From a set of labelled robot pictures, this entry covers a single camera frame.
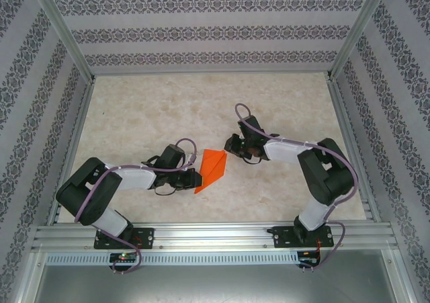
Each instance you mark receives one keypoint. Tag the aluminium frame post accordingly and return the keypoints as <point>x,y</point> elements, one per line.
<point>358,31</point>
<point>64,31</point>

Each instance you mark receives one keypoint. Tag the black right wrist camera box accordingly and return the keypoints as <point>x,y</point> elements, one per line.
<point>250,126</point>

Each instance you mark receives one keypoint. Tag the aluminium mounting rail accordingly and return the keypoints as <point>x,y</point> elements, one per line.
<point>215,232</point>

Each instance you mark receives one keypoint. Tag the grey metal sheet shelf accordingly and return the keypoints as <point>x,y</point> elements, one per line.
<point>215,283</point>

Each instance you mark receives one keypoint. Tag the aluminium frame leg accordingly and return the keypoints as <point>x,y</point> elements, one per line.
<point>404,279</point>
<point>28,279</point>

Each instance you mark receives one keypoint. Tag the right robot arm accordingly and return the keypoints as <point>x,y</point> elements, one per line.
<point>326,178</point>

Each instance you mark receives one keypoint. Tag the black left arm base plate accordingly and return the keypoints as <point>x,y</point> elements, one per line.
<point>148,237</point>

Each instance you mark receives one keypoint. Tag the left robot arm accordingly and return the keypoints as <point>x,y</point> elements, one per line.
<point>87,195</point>

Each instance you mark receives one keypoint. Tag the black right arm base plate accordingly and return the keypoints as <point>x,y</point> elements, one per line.
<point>280,237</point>

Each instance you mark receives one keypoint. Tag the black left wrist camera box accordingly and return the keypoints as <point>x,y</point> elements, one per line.
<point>173,155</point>

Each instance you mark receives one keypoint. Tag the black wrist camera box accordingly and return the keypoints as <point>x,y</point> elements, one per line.
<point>250,126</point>
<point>173,155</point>

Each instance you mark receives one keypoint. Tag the orange square paper sheet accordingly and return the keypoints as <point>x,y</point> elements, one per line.
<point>211,168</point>

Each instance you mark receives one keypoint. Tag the aluminium table side rail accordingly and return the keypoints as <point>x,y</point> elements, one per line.
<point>73,148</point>
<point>347,131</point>

